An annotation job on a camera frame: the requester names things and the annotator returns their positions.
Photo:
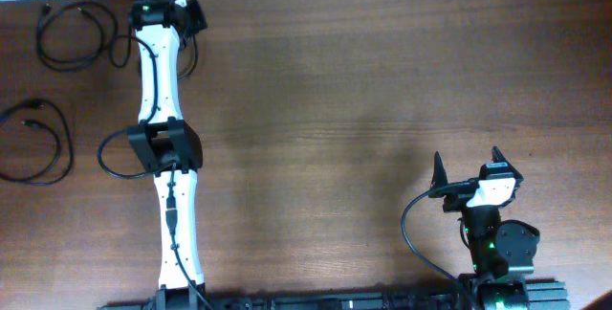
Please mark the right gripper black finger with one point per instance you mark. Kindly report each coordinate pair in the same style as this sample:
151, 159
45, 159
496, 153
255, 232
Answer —
497, 156
439, 177

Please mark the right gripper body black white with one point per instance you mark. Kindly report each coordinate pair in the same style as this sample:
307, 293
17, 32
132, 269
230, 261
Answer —
456, 202

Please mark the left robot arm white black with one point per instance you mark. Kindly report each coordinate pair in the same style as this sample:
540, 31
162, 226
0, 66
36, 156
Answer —
168, 148

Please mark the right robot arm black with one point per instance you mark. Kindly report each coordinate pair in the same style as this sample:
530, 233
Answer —
501, 251

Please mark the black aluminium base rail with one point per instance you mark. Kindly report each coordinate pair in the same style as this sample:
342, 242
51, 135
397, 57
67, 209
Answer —
547, 295

